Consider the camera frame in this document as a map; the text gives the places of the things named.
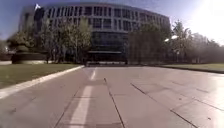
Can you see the grey concrete slab road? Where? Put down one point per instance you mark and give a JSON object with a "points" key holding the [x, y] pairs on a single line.
{"points": [[150, 100]]}

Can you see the street lamp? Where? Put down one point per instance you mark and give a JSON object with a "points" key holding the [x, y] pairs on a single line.
{"points": [[171, 37]]}

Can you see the pale stone kerb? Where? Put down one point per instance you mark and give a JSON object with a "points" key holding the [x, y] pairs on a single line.
{"points": [[33, 81]]}

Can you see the large curved grey building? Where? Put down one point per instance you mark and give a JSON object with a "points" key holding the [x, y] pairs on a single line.
{"points": [[110, 20]]}

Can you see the white dashed centre line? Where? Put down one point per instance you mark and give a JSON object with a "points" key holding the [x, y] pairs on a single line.
{"points": [[81, 106]]}

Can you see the row of trees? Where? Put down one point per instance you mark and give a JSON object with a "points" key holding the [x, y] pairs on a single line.
{"points": [[73, 36], [186, 46]]}

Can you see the round dark planter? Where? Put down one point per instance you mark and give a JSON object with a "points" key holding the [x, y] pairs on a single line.
{"points": [[28, 57]]}

